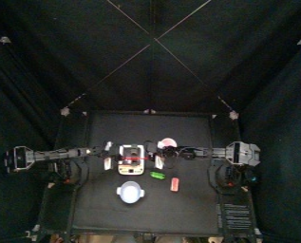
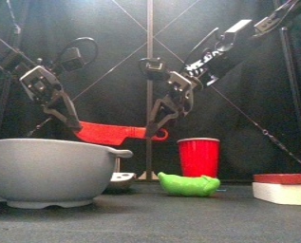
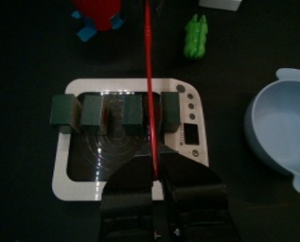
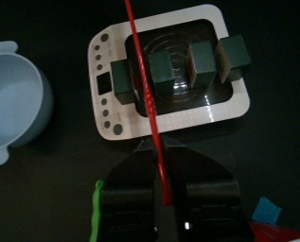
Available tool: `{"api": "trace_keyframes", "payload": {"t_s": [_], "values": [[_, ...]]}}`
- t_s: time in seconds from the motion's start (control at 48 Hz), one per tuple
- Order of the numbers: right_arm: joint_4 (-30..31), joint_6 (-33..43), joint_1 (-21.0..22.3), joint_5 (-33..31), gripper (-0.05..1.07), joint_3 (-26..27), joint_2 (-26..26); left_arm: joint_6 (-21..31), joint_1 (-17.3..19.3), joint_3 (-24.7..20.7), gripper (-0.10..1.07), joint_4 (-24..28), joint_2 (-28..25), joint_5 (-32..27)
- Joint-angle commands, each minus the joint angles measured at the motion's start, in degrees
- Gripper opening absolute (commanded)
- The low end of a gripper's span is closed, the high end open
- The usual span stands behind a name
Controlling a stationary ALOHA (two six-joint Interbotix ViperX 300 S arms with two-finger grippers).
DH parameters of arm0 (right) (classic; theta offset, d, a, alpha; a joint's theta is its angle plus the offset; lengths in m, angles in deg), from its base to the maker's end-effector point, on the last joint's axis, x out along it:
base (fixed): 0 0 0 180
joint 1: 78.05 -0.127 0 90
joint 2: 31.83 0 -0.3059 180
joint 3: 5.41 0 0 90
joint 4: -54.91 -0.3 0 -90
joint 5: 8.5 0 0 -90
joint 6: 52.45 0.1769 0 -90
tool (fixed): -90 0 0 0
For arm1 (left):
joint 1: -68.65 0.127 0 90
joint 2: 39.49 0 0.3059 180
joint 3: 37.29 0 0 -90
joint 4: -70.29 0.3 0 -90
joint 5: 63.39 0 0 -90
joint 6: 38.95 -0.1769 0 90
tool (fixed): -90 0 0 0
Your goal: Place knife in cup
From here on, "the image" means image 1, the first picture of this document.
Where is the pink cup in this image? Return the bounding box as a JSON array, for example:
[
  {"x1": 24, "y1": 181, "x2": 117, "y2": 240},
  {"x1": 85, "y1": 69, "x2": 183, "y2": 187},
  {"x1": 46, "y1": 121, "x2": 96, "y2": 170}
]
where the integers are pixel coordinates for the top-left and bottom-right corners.
[{"x1": 157, "y1": 137, "x2": 180, "y2": 150}]

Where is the red orange toy block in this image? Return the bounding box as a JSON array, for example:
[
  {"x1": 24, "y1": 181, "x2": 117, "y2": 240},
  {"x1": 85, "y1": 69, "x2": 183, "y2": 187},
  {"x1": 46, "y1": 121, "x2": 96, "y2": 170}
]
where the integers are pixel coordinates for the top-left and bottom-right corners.
[{"x1": 169, "y1": 177, "x2": 181, "y2": 193}]

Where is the white text label plate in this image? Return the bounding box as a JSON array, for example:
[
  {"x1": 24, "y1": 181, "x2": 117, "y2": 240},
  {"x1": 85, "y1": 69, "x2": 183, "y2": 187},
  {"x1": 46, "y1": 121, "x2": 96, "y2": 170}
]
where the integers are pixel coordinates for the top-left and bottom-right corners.
[{"x1": 223, "y1": 202, "x2": 255, "y2": 232}]

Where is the pale blue two-handled bowl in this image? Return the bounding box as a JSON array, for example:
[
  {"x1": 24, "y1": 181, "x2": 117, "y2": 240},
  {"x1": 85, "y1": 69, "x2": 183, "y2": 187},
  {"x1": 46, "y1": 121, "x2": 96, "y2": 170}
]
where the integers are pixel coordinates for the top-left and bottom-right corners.
[{"x1": 116, "y1": 180, "x2": 147, "y2": 205}]

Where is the thin diagonal frame cord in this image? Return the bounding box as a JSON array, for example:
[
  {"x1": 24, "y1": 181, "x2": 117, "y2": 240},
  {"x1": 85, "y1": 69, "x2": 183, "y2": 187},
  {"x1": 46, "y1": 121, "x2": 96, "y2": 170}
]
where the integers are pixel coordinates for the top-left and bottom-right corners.
[
  {"x1": 65, "y1": 0, "x2": 213, "y2": 108},
  {"x1": 107, "y1": 0, "x2": 235, "y2": 112}
]

